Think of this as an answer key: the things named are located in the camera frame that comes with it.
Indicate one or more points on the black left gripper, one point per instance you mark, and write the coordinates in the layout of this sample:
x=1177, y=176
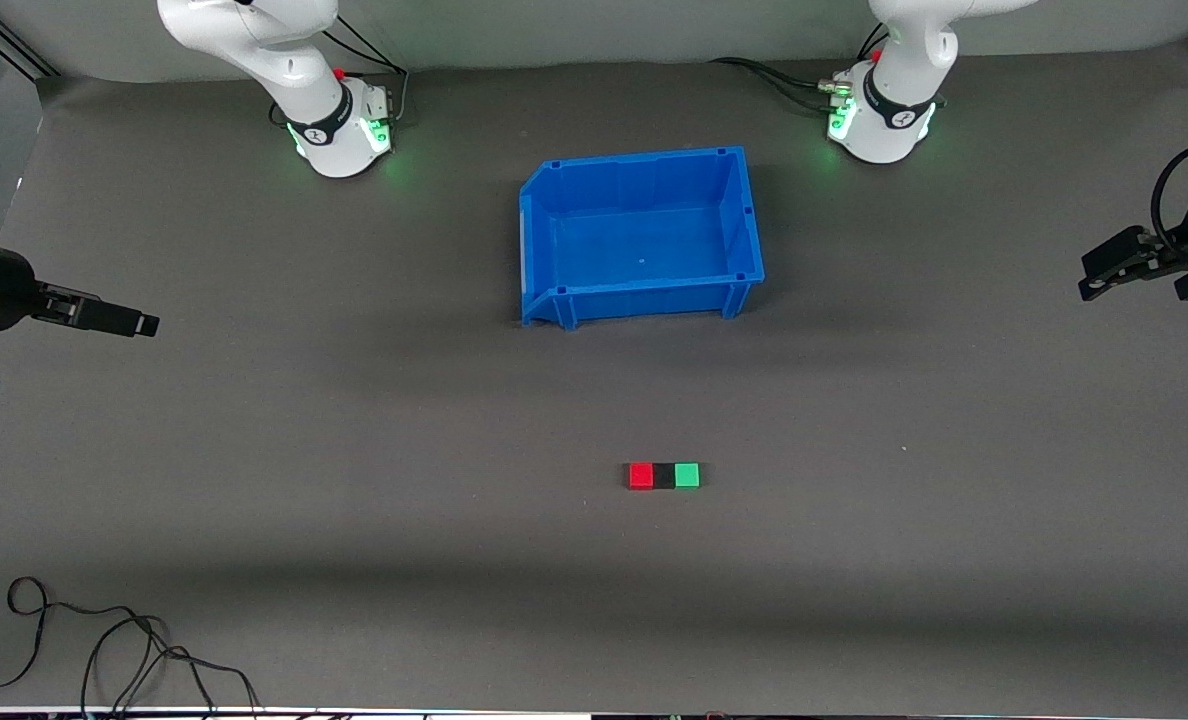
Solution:
x=1180, y=252

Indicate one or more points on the green cube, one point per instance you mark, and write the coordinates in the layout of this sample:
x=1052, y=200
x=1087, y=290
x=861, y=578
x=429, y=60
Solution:
x=687, y=475

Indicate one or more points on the red cube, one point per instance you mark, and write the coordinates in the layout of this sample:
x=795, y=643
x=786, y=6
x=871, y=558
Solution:
x=641, y=476

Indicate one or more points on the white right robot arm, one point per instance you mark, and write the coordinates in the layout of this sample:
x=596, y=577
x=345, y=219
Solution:
x=339, y=150

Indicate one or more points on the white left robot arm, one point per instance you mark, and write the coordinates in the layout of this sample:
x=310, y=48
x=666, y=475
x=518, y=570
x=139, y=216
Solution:
x=884, y=140

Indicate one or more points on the black cube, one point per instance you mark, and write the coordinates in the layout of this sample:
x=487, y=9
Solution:
x=664, y=476

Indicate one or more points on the dark grey table mat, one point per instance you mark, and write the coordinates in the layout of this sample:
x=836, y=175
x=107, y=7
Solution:
x=454, y=560

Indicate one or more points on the blue plastic storage bin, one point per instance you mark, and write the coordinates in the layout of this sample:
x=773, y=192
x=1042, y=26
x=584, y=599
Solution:
x=644, y=250

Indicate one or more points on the aluminium frame rail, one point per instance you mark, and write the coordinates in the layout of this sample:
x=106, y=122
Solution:
x=14, y=52

